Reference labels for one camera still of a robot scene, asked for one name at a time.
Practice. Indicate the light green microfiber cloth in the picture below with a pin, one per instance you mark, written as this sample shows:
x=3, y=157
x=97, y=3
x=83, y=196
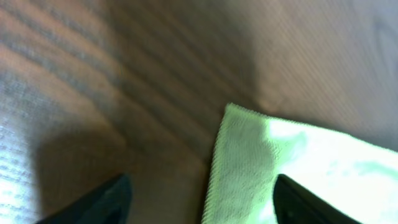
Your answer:
x=252, y=149

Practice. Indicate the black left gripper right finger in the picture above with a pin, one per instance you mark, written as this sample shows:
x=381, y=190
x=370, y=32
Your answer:
x=294, y=204

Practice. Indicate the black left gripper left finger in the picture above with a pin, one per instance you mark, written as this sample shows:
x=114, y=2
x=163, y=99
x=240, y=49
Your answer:
x=109, y=203

